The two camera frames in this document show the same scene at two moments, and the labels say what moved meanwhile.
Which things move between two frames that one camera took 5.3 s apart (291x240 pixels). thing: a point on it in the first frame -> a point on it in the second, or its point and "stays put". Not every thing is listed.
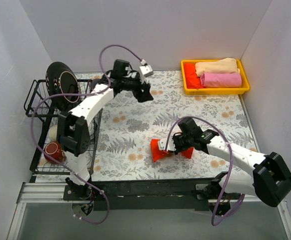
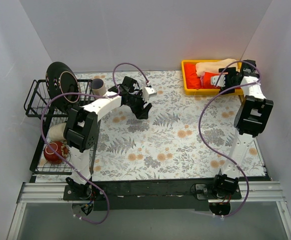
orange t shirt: (157, 153) -> (205, 81)
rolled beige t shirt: (226, 65) stays put
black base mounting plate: (144, 195) stays put
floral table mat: (125, 127) stays put
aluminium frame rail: (34, 192) stays put
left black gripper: (140, 90) -> (139, 107)
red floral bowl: (55, 150) stays put
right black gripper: (175, 146) -> (228, 81)
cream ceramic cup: (53, 132) stays put
